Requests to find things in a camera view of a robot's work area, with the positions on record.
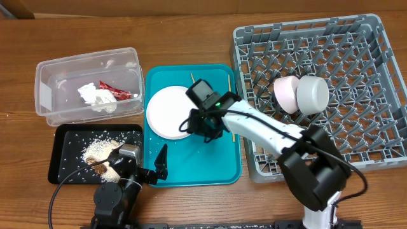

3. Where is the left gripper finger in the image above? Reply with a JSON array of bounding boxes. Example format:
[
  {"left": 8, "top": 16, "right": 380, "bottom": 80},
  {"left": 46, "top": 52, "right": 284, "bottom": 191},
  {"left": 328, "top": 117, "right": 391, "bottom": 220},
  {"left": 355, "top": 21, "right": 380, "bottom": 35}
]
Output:
[
  {"left": 113, "top": 135, "right": 134, "bottom": 151},
  {"left": 154, "top": 144, "right": 168, "bottom": 180}
]

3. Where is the wooden chopstick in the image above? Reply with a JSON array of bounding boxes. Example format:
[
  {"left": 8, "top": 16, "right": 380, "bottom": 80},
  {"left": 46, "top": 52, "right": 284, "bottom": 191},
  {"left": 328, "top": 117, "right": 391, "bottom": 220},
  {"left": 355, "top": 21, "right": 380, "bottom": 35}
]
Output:
[
  {"left": 228, "top": 75, "right": 235, "bottom": 142},
  {"left": 190, "top": 73, "right": 196, "bottom": 84}
]

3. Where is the brown food piece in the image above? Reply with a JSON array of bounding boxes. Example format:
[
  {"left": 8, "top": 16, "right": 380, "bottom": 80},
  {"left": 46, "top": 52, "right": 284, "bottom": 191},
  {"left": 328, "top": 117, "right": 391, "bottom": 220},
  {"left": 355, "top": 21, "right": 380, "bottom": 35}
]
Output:
[{"left": 86, "top": 157, "right": 107, "bottom": 175}]

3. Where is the white rice pile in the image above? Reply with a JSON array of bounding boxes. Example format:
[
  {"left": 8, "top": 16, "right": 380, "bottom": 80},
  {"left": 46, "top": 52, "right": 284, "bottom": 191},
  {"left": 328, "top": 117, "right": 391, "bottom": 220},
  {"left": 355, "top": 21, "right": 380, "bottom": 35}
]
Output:
[{"left": 67, "top": 141, "right": 121, "bottom": 184}]

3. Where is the red snack wrapper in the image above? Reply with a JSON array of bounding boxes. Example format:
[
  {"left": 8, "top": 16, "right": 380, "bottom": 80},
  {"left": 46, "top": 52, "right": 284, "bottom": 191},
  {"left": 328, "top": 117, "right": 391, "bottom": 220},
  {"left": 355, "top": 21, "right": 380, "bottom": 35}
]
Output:
[{"left": 99, "top": 81, "right": 132, "bottom": 101}]

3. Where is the large white round plate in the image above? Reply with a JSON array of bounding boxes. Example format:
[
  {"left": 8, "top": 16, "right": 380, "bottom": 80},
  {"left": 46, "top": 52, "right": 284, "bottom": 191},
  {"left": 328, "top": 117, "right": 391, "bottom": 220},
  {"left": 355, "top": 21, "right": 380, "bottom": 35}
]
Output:
[{"left": 146, "top": 86, "right": 197, "bottom": 140}]

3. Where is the white napkin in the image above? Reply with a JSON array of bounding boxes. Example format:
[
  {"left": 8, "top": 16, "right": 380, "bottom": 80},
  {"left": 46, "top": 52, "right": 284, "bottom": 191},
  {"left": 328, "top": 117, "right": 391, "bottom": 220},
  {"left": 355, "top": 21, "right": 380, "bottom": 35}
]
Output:
[{"left": 78, "top": 83, "right": 117, "bottom": 113}]

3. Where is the pink bowl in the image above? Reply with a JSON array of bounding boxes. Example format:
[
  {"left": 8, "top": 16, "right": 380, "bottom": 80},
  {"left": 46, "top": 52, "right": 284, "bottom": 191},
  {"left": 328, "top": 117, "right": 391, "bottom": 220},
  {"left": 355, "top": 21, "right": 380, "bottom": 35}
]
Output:
[{"left": 273, "top": 76, "right": 300, "bottom": 114}]

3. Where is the grey bowl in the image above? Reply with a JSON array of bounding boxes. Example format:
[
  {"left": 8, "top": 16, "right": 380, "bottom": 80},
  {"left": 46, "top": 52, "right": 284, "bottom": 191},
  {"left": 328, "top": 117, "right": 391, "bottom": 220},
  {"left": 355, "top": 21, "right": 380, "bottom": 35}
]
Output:
[{"left": 296, "top": 76, "right": 329, "bottom": 115}]

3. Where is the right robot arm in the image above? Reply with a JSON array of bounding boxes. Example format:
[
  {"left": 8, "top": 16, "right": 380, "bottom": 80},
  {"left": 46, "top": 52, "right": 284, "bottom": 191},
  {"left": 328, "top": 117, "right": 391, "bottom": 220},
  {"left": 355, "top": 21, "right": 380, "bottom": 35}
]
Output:
[{"left": 179, "top": 80, "right": 350, "bottom": 228}]

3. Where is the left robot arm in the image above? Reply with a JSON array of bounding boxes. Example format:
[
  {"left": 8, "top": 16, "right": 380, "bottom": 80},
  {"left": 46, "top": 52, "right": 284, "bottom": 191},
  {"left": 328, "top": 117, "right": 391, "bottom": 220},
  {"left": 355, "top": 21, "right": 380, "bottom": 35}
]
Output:
[{"left": 90, "top": 139, "right": 168, "bottom": 228}]

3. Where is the clear plastic waste bin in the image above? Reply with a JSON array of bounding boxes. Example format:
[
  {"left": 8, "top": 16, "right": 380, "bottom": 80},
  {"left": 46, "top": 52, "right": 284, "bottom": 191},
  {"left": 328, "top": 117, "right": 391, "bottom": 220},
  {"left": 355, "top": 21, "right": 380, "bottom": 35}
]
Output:
[{"left": 34, "top": 47, "right": 145, "bottom": 126}]

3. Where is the teal plastic serving tray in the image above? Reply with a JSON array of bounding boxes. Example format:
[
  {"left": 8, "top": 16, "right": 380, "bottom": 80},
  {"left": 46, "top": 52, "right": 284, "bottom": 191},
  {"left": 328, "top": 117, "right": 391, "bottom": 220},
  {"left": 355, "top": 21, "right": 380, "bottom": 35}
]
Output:
[{"left": 144, "top": 64, "right": 242, "bottom": 188}]

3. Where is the black plastic tray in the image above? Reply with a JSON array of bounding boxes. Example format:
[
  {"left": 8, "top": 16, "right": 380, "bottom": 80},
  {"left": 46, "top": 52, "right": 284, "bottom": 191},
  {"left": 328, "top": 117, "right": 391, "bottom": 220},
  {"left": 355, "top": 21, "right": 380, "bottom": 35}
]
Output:
[{"left": 48, "top": 124, "right": 143, "bottom": 184}]

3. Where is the grey plastic dish rack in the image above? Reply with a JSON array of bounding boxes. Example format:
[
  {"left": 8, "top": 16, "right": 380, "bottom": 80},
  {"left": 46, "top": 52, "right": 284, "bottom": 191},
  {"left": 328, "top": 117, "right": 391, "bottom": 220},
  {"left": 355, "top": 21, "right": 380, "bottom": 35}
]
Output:
[{"left": 231, "top": 14, "right": 406, "bottom": 171}]

